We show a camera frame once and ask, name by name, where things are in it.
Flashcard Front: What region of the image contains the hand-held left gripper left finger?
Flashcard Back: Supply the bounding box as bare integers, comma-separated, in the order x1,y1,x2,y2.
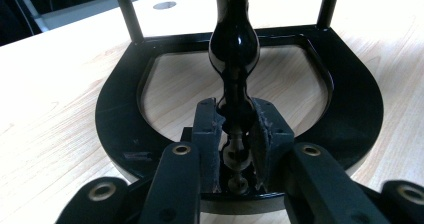
138,97,225,224

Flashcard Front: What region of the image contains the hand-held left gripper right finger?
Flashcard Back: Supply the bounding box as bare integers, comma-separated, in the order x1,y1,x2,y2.
251,97,391,224

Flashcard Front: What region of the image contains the black wavy tray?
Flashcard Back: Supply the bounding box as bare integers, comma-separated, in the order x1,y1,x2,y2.
94,0,384,215

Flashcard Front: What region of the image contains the grey round table grommet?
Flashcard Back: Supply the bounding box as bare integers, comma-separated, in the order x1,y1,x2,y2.
152,0,178,11

